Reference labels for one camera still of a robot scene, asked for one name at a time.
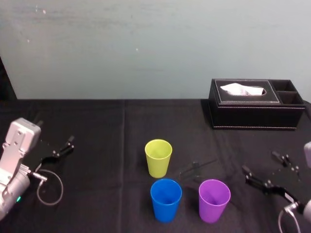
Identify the purple plastic cup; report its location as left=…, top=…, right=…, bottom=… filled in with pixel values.
left=198, top=179, right=231, bottom=224

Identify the right gripper thin cable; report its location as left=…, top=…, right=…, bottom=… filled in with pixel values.
left=277, top=203, right=302, bottom=233

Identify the yellow-green plastic cup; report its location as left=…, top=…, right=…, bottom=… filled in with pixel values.
left=144, top=139, right=173, bottom=179

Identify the black leather tissue box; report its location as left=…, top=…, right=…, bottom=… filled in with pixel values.
left=208, top=78, right=306, bottom=131

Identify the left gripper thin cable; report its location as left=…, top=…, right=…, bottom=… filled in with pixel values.
left=31, top=169, right=65, bottom=207

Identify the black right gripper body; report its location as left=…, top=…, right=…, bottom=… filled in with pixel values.
left=271, top=166, right=307, bottom=207

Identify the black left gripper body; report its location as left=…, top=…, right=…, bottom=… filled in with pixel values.
left=22, top=138, right=59, bottom=171

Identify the white tissue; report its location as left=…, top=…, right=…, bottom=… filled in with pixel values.
left=220, top=83, right=265, bottom=97

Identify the blue plastic cup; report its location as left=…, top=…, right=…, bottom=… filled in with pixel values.
left=150, top=178, right=183, bottom=224

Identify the black panel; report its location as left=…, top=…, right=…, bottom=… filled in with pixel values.
left=0, top=55, right=18, bottom=101

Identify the black tablecloth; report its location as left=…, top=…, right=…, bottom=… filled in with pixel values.
left=0, top=98, right=311, bottom=233

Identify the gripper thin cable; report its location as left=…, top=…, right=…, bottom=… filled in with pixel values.
left=277, top=203, right=302, bottom=233
left=31, top=169, right=65, bottom=207

